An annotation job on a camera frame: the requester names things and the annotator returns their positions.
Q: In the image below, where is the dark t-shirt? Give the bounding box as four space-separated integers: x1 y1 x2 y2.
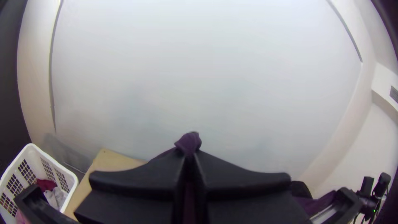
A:
152 131 338 224

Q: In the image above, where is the white laundry basket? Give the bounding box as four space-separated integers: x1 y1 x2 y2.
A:
0 143 79 224

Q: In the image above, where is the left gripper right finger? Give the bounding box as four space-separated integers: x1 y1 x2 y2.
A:
193 151 313 224

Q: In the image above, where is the red and white clothes heap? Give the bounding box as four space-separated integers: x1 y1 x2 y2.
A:
15 178 68 224

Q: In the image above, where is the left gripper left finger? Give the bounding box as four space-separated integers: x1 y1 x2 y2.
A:
73 151 187 224

